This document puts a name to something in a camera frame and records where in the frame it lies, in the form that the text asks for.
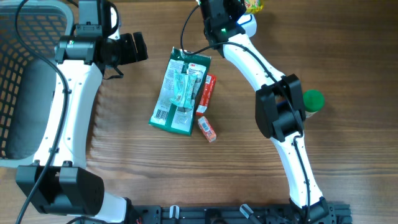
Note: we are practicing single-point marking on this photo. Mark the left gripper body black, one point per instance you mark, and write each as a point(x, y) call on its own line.
point(128, 52)

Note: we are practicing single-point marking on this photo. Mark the green 3M gloves package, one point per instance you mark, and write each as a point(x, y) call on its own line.
point(168, 116)

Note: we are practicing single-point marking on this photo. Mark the light teal small packet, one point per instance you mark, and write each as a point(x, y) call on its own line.
point(183, 89)

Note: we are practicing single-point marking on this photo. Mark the red snack packet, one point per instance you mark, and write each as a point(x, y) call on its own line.
point(206, 95)

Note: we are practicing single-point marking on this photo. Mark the pink tissue pack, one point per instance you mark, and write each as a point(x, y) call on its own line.
point(206, 129)

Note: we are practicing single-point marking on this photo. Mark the yellow liquid bottle silver cap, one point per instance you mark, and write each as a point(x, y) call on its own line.
point(253, 6)

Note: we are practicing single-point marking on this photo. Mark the green lid white jar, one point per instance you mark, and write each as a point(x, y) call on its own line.
point(314, 101)

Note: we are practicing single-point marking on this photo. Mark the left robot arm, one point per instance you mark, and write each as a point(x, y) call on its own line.
point(57, 181)

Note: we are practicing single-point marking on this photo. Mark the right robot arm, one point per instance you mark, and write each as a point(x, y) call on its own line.
point(279, 113)

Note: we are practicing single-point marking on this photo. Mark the white barcode scanner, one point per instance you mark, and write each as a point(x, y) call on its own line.
point(248, 23)

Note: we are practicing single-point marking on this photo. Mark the grey plastic mesh basket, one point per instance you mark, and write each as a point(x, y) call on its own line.
point(28, 83)

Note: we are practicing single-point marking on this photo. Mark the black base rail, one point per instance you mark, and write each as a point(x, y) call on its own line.
point(217, 214)

